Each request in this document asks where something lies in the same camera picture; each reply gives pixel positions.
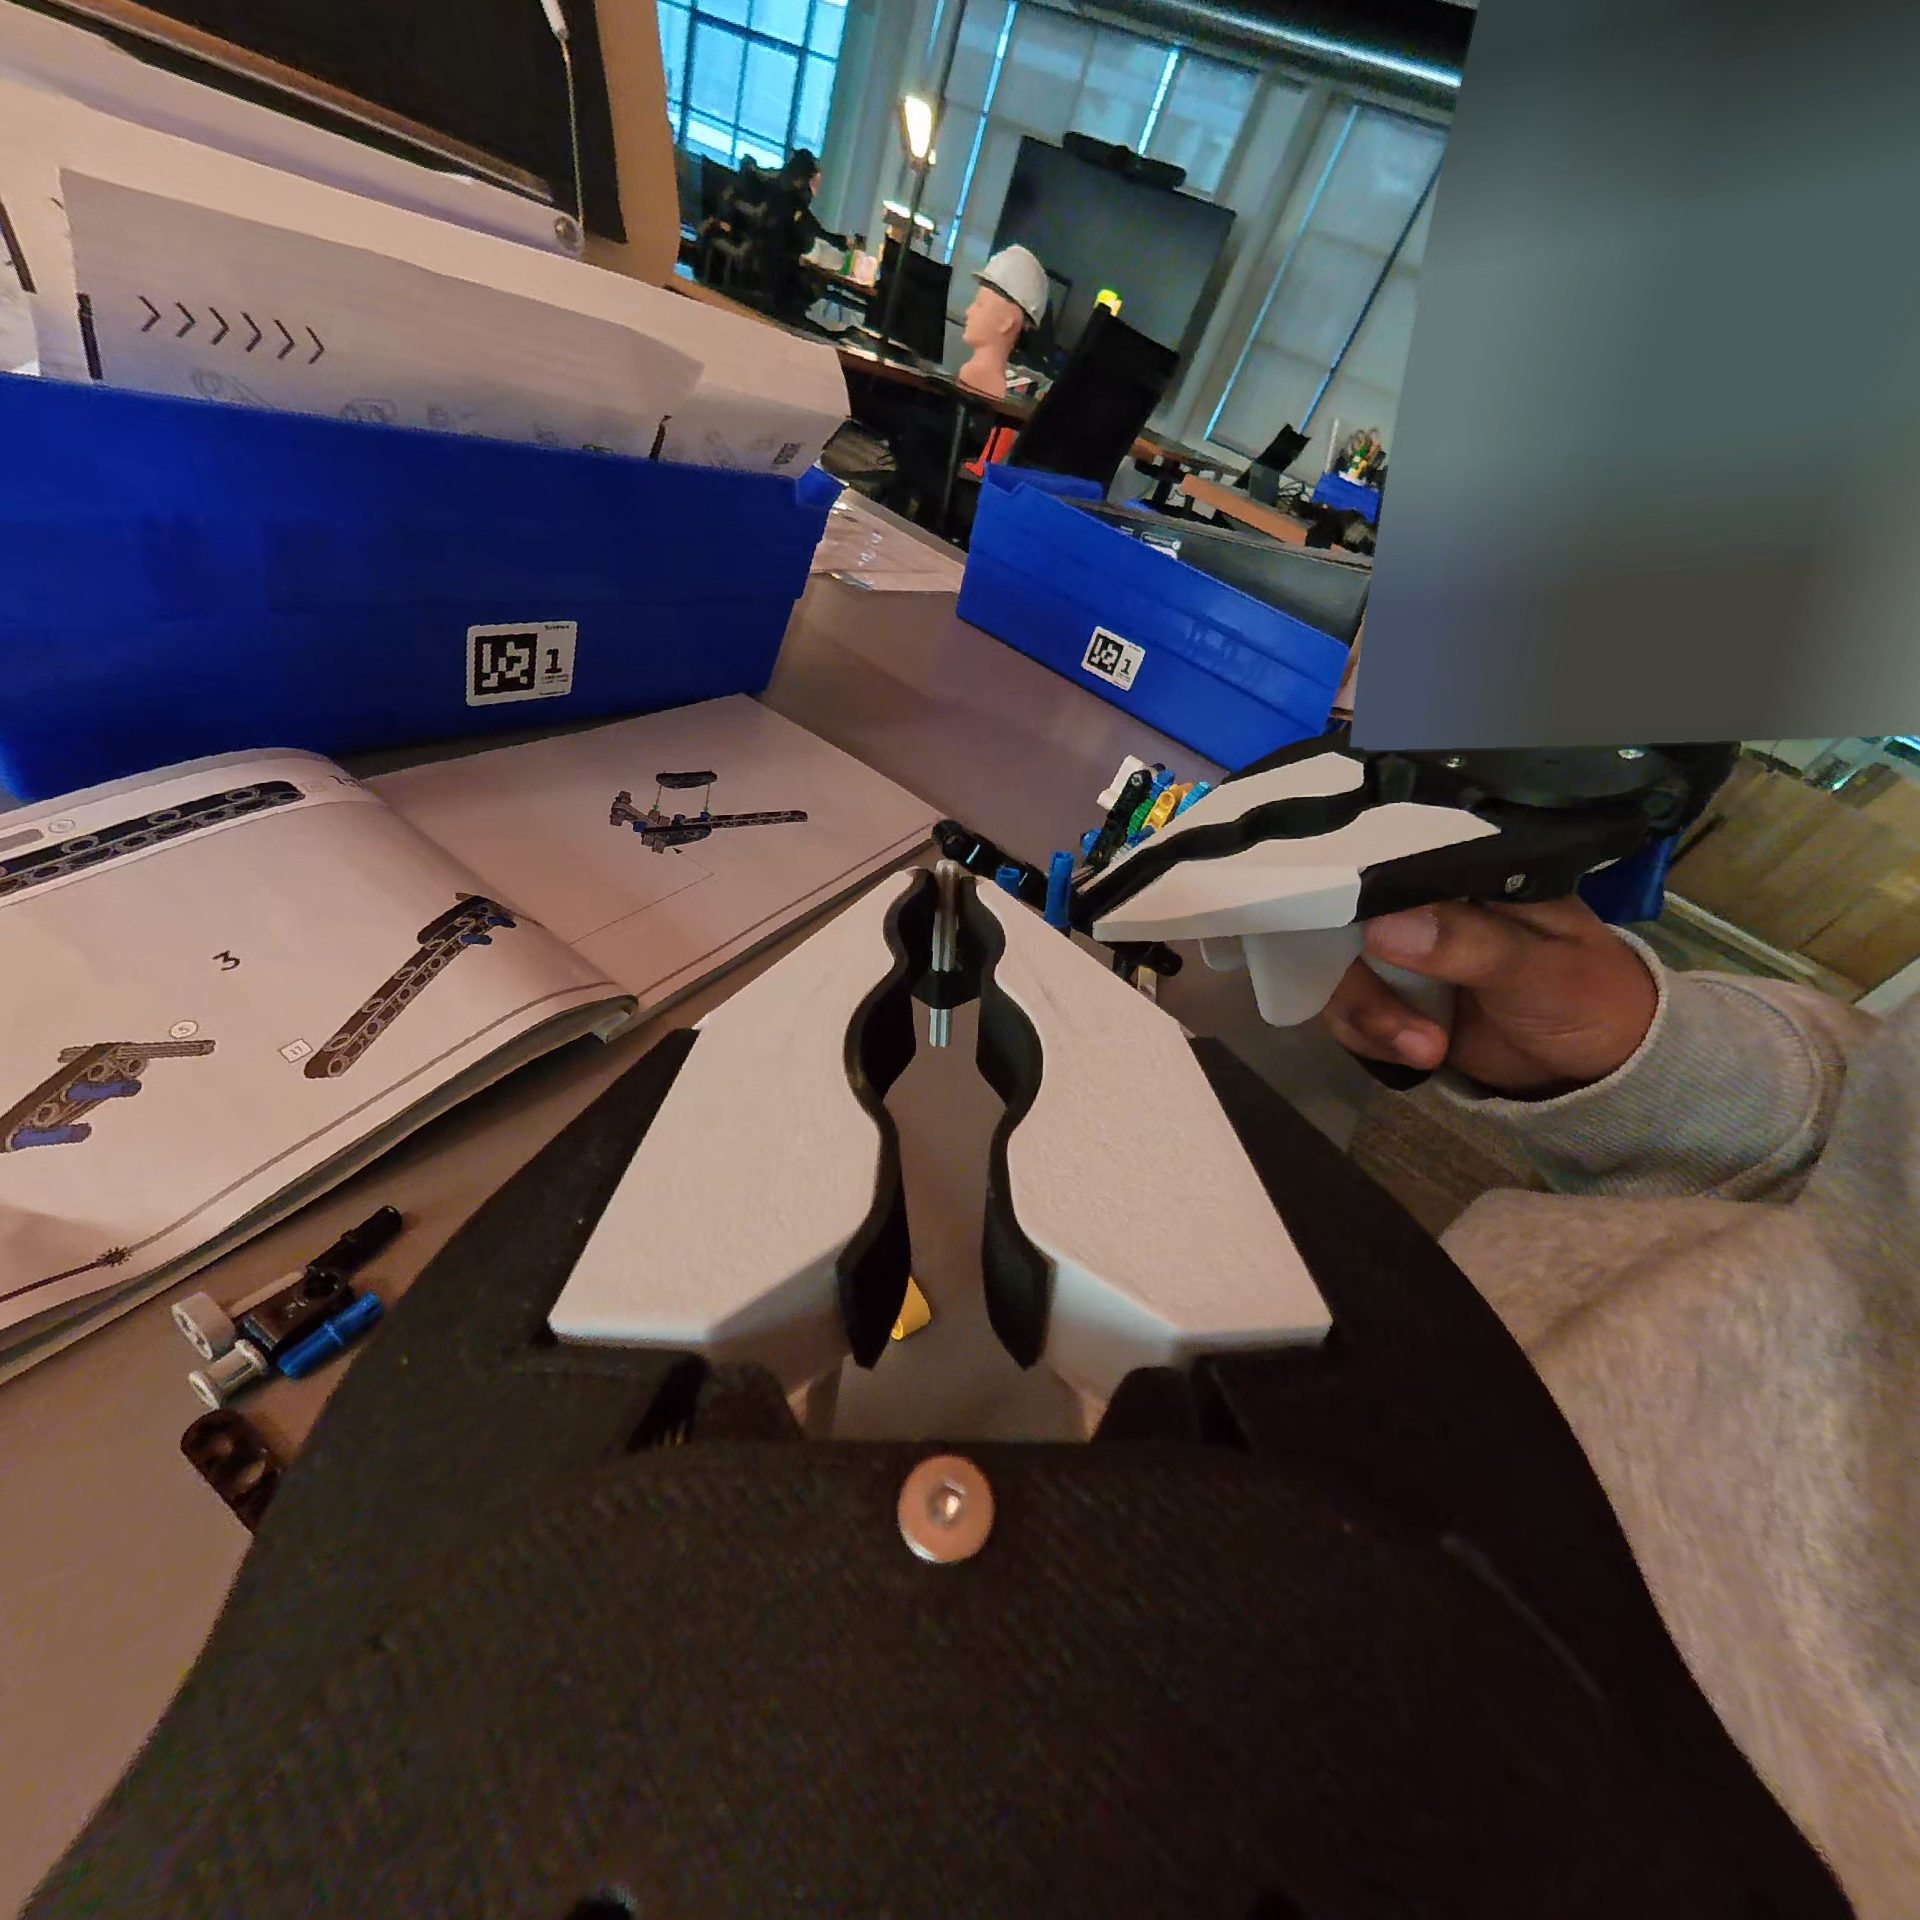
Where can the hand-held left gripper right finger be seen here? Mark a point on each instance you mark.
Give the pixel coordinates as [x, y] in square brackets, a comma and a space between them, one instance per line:
[1154, 1185]

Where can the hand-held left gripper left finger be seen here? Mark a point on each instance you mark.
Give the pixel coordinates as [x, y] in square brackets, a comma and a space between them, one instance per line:
[734, 1185]

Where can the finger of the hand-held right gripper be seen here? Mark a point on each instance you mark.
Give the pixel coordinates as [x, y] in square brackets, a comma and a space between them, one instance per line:
[1289, 886]
[1275, 786]

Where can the pile of coloured lego pieces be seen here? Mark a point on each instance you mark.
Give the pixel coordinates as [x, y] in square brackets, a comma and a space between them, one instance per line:
[1149, 809]

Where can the grey lego axle assembly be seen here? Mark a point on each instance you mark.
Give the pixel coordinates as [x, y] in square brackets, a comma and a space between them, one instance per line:
[944, 945]

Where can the person's right forearm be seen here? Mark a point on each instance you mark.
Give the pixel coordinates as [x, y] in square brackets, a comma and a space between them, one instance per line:
[1739, 1079]

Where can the yellow lego beam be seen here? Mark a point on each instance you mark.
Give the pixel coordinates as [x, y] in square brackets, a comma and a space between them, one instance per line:
[910, 1307]

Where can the short blue lego pin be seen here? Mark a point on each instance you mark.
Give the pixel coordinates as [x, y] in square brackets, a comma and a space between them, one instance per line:
[1062, 887]

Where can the black lego connector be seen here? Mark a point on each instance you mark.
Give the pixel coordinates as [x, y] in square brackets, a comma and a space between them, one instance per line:
[990, 856]

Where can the open lego instruction booklet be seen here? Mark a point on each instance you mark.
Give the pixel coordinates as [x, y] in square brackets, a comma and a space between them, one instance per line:
[494, 902]

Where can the black lego axle pin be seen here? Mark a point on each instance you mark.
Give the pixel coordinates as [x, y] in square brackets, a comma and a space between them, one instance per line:
[358, 1238]

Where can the long blue lego pin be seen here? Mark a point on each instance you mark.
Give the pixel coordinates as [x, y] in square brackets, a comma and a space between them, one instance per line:
[330, 1336]

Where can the black lego connector block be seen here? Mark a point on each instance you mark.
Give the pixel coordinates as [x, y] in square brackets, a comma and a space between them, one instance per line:
[297, 1307]

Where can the white lego pin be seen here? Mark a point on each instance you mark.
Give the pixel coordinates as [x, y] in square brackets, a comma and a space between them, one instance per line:
[224, 1371]

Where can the light grey lego connector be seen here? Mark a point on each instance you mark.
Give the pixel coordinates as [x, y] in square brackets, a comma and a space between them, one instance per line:
[201, 1319]

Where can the dark brown lego liftarm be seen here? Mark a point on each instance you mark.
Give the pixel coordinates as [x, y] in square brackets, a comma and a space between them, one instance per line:
[234, 1470]

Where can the person's right hand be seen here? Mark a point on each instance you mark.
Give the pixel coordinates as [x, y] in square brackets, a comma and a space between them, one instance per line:
[1530, 991]

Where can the small blue plastic bin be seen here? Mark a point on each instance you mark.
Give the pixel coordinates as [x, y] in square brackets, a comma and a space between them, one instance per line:
[1201, 645]

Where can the stack of cardboard boxes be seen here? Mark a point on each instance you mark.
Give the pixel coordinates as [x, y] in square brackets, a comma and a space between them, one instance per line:
[1799, 886]

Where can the wooden office desk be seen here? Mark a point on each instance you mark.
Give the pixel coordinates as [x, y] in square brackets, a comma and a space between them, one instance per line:
[1215, 499]

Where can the blue pen cup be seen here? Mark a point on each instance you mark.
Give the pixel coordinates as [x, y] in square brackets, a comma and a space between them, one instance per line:
[1349, 487]

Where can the black computer monitor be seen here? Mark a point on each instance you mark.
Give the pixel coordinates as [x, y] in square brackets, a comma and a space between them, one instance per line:
[1096, 399]

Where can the clear plastic bag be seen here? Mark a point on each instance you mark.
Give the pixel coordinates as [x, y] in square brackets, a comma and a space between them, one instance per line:
[885, 546]

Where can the mannequin head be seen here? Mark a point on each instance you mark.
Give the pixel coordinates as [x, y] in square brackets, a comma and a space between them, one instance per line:
[993, 346]

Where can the white hard hat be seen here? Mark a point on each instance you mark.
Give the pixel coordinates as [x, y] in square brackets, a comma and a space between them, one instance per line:
[1013, 277]

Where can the large black television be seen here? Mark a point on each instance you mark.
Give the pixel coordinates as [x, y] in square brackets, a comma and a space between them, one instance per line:
[1126, 225]

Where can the person's grey sweatshirt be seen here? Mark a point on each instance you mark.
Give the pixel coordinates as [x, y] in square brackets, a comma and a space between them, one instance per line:
[1725, 1425]

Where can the white barcode booklet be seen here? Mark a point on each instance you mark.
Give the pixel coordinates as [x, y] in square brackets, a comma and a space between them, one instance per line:
[765, 399]

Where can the floor lamp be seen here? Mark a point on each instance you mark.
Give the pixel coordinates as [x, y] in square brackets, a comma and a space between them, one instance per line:
[918, 194]

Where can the large blue plastic bin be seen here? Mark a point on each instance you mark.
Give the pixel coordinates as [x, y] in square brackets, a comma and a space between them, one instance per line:
[299, 599]

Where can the white chevron print booklet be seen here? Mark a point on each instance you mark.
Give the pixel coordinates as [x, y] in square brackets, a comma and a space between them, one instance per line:
[376, 330]

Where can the black panel tan frame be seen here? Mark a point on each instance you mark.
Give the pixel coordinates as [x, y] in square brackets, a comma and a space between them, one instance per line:
[422, 90]

